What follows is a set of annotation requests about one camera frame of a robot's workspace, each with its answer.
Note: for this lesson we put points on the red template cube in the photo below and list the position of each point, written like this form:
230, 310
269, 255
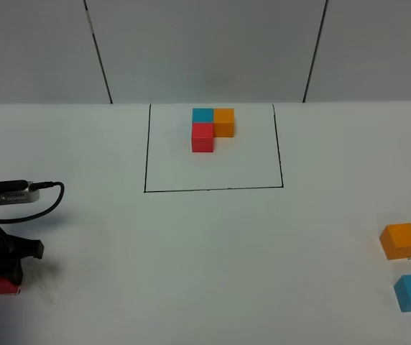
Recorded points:
202, 137

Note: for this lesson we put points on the blue template cube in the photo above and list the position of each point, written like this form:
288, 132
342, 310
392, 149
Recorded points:
202, 115

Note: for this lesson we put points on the orange template cube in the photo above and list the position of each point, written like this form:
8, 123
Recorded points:
223, 122

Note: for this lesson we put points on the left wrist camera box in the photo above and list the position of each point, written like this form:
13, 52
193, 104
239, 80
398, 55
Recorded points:
17, 192

